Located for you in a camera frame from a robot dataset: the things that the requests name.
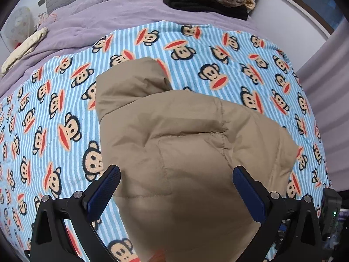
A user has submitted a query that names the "black folded garment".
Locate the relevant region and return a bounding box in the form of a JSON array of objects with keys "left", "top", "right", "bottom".
[{"left": 163, "top": 0, "right": 248, "bottom": 21}]

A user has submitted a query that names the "purple duvet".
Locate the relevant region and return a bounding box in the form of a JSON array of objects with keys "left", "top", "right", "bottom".
[{"left": 1, "top": 0, "right": 261, "bottom": 98}]

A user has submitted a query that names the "beige puffer jacket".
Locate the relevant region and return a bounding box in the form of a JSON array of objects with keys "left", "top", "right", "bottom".
[{"left": 96, "top": 57, "right": 298, "bottom": 261}]

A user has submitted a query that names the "cream folded garment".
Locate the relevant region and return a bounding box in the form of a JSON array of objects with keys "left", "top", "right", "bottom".
[{"left": 1, "top": 27, "right": 48, "bottom": 76}]

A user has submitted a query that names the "purple curtain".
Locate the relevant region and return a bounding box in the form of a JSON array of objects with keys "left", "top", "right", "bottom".
[{"left": 296, "top": 19, "right": 349, "bottom": 191}]

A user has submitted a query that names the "dark framed window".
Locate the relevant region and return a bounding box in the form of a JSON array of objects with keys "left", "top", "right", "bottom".
[{"left": 292, "top": 0, "right": 344, "bottom": 34}]

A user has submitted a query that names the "blue striped monkey blanket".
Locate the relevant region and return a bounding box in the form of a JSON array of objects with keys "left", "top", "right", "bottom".
[{"left": 1, "top": 21, "right": 331, "bottom": 254}]

